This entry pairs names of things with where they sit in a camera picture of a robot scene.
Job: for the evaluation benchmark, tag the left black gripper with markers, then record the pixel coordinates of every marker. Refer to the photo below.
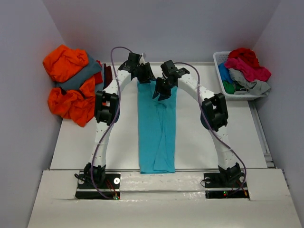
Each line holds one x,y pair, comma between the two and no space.
148,75

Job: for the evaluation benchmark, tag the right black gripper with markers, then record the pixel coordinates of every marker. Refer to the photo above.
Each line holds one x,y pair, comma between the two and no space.
159,90

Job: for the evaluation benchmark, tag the teal t shirt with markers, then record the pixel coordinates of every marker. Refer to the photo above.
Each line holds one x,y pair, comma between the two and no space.
156,130

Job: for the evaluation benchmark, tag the orange t shirt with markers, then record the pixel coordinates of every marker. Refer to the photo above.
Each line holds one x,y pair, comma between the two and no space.
77,105

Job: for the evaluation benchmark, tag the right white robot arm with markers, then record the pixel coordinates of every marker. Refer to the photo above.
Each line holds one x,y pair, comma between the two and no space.
213,115

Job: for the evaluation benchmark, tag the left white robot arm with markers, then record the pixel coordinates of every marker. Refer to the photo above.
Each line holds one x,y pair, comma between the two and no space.
107,108

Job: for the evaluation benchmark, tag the dark red folded shirt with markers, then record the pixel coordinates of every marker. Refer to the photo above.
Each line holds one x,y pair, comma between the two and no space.
107,74

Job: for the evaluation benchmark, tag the blue t shirt in basket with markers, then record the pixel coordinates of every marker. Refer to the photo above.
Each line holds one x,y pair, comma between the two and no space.
224,73

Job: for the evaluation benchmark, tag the white plastic laundry basket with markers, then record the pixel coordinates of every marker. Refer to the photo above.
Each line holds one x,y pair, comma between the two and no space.
241,93

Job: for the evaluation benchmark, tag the green garment in basket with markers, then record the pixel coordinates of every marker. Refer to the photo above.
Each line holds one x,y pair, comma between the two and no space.
230,88

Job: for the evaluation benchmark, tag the magenta t shirt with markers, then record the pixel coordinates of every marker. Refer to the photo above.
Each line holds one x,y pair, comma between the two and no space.
250,73

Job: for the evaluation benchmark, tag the red t shirt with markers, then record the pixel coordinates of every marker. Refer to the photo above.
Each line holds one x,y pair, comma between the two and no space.
247,55

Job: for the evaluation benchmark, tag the grey t shirt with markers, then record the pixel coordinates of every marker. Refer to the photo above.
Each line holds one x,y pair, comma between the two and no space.
256,87

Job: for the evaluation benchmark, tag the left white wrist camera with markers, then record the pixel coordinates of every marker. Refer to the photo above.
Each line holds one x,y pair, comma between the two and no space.
142,59

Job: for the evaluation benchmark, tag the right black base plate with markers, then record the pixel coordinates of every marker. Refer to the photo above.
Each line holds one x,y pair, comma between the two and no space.
216,188

